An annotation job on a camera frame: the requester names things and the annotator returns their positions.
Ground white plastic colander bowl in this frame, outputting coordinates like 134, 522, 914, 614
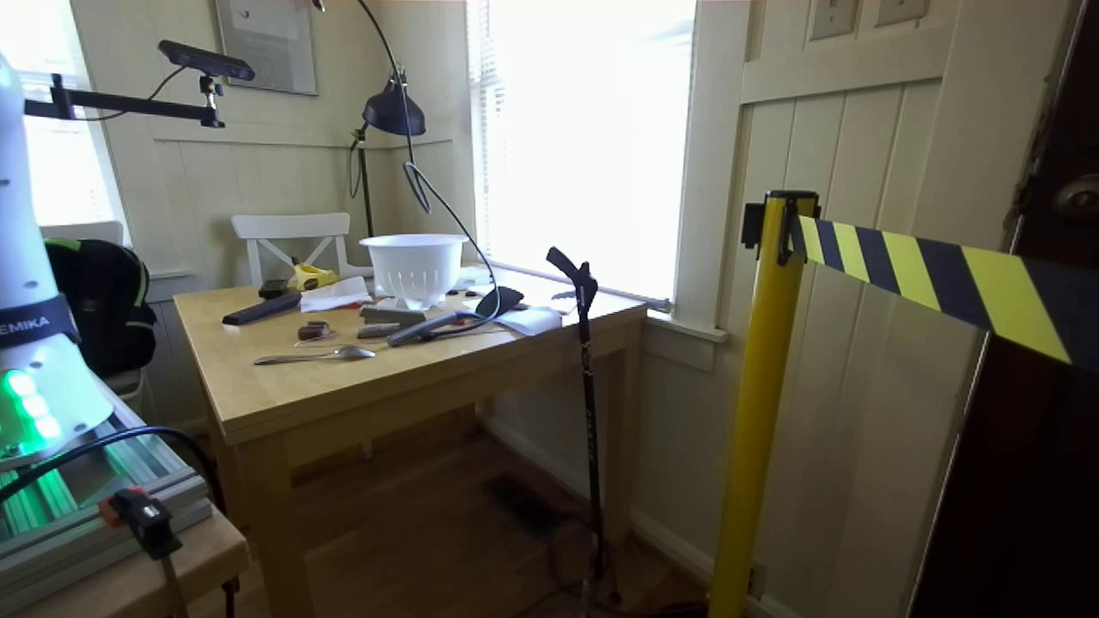
362, 231, 470, 310

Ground white paper card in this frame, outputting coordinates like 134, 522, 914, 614
490, 301, 566, 345

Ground black tripod stand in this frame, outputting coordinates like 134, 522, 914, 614
543, 243, 629, 618

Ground grey metal hand tool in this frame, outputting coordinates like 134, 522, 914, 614
359, 301, 484, 351

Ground window with white blinds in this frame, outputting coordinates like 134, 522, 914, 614
470, 0, 696, 301

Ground white cloth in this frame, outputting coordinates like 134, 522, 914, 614
300, 274, 378, 317

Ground metal spoon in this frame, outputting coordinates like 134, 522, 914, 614
252, 345, 378, 371

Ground yellow object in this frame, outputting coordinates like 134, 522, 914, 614
286, 261, 345, 293

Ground black desk lamp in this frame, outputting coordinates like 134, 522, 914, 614
345, 73, 431, 242

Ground white wooden chair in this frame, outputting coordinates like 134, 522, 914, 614
232, 210, 359, 287

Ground black remote control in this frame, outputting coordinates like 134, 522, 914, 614
220, 293, 304, 329

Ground yellow black striped barrier belt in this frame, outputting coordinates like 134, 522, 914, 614
793, 214, 1099, 371

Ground black backpack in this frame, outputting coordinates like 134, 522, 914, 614
44, 238, 161, 382

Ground black clamp with orange part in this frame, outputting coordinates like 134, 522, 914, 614
100, 489, 186, 562

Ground plain bright window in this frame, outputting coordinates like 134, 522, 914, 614
0, 0, 126, 235

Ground yellow stanchion post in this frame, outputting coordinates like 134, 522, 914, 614
705, 189, 825, 618

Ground framed wall picture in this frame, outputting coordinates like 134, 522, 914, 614
207, 0, 322, 100

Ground white wall switch plate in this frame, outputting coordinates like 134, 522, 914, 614
806, 0, 862, 46
874, 0, 933, 31

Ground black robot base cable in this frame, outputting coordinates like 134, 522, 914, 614
0, 422, 228, 511

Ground black bar camera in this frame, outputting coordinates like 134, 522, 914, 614
155, 38, 259, 86

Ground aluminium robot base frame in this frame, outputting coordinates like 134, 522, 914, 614
0, 393, 220, 592

